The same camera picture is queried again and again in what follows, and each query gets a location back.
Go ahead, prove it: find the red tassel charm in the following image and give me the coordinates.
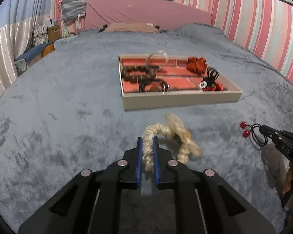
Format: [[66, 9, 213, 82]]
[[203, 82, 227, 91]]

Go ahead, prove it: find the black white patterned bag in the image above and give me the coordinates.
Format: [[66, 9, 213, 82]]
[[33, 25, 48, 47]]

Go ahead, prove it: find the white strap smartwatch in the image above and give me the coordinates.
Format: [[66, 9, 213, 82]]
[[145, 50, 169, 66]]

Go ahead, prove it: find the white tray with brick liner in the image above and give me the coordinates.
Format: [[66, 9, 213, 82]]
[[118, 54, 242, 110]]

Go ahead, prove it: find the pink bed headboard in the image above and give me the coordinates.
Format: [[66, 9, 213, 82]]
[[85, 0, 212, 30]]

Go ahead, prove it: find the dark wooden bead bracelet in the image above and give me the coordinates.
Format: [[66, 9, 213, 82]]
[[121, 64, 161, 84]]

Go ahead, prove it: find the brown cardboard storage box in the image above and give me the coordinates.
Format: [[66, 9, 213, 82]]
[[47, 25, 61, 42]]

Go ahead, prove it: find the black bow with square charm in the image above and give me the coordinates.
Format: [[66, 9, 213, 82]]
[[198, 77, 215, 90]]

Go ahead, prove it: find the red cherry hair tie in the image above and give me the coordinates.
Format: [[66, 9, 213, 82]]
[[239, 121, 270, 150]]

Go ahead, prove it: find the beige pillow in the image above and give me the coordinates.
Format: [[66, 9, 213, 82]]
[[99, 23, 160, 33]]

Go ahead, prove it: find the rust red scrunchie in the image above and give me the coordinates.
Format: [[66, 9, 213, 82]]
[[186, 57, 207, 75]]

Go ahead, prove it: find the mint green cloth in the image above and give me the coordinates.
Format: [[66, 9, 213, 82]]
[[54, 35, 78, 50]]

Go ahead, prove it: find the black spiral hair tie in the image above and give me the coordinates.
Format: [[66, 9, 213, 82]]
[[206, 66, 220, 81]]

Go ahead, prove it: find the orange wooden stool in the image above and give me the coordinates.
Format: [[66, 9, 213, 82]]
[[41, 43, 55, 58]]

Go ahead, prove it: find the cream satin scrunchie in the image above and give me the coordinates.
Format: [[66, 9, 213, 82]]
[[142, 113, 203, 172]]

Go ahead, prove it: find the cream satin curtain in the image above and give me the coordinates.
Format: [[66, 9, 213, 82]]
[[0, 14, 50, 96]]

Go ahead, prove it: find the black braided cord bracelet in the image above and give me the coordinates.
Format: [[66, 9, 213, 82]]
[[138, 78, 171, 95]]

